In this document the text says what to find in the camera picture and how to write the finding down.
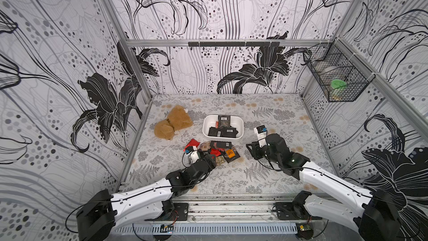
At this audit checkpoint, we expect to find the shiny red foil tea bag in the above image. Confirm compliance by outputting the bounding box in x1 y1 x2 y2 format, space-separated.
183 138 200 152

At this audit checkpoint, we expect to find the orange label tea bag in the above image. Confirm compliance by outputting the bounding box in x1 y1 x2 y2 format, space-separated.
223 147 240 163

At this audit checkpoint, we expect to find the black bar on rail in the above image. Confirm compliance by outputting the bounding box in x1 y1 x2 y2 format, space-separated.
188 41 280 47

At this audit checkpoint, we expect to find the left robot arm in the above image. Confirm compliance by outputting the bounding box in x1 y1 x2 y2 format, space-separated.
74 154 216 241

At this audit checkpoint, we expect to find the green lid in basket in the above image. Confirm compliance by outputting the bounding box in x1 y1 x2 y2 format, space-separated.
330 79 347 90

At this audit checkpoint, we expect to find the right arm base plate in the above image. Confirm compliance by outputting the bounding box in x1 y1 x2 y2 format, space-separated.
272 202 322 222

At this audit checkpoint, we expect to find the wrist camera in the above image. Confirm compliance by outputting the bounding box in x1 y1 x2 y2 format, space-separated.
188 151 200 164
254 125 268 147

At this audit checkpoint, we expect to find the brown teddy bear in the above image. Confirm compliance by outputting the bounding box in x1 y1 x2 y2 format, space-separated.
154 106 193 140

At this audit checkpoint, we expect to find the black barcode tea bag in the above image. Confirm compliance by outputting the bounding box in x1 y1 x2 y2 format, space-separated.
218 115 231 128

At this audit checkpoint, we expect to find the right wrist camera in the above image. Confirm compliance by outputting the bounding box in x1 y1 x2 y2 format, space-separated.
254 125 268 147

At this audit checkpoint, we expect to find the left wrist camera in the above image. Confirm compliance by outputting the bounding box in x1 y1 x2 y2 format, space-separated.
188 151 200 164

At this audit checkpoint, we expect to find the black wire basket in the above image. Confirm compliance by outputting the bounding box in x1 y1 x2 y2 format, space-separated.
303 43 375 102

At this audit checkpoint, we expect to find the white storage box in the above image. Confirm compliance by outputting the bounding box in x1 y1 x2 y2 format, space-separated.
202 115 244 141

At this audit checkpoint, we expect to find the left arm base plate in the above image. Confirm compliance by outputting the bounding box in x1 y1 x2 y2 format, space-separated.
155 201 189 222

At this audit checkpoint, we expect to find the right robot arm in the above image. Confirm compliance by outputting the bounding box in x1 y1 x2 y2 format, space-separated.
246 126 401 241

